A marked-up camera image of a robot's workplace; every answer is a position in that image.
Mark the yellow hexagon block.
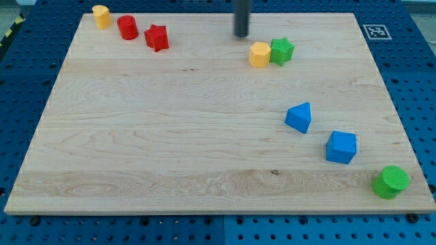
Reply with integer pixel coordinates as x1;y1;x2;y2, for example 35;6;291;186
249;42;271;68

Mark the light wooden board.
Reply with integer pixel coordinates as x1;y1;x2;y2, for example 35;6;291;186
5;13;435;216

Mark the green cylinder block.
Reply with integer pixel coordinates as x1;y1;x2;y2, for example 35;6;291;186
372;165;410;199

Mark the yellow cylinder block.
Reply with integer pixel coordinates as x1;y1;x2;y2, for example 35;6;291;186
91;5;112;29

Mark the blue cube block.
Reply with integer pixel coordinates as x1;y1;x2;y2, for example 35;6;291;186
326;131;357;164

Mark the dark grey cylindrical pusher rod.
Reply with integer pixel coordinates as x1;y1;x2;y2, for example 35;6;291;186
234;0;252;37

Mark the white fiducial marker tag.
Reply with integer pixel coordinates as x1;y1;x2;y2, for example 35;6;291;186
363;24;392;40

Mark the red star block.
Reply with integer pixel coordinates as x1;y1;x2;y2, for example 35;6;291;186
144;24;169;52

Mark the red cylinder block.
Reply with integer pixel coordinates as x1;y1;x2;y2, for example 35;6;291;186
116;15;139;40

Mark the green star block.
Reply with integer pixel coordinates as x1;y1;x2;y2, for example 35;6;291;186
270;37;294;66

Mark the blue triangular prism block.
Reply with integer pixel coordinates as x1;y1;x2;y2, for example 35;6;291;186
284;102;311;133

